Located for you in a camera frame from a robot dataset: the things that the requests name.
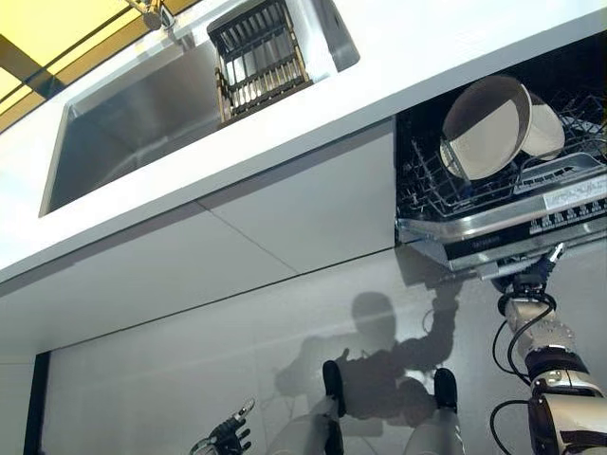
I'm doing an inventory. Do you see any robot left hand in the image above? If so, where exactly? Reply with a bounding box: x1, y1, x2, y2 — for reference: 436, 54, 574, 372
190, 398, 256, 455

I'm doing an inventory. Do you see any stainless steel kitchen sink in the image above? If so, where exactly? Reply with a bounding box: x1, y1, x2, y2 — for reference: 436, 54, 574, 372
37, 0, 361, 219

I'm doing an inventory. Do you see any chrome gooseneck kitchen faucet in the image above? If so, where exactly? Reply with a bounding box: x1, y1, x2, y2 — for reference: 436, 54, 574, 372
125, 0, 177, 33

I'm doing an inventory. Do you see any white glossy cabinet door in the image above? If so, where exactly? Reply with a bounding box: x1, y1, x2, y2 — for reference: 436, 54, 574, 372
0, 200, 300, 350
197, 128, 397, 276

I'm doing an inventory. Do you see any black steel sink drying rack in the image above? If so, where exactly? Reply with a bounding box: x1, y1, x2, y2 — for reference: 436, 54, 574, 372
206, 0, 315, 125

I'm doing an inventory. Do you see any dark wire dishwasher plate rack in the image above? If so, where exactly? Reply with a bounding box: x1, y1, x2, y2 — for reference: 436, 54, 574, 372
396, 92, 607, 220

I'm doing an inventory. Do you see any round beige plate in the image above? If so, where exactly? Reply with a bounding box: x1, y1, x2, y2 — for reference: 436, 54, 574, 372
439, 74, 533, 184
520, 86, 567, 161

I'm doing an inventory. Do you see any dark cabinet toe kick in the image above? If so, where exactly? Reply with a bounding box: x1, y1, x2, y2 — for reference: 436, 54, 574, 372
24, 351, 51, 455

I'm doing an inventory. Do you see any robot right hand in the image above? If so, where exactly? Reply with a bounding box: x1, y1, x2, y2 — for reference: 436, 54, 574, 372
490, 242, 567, 302

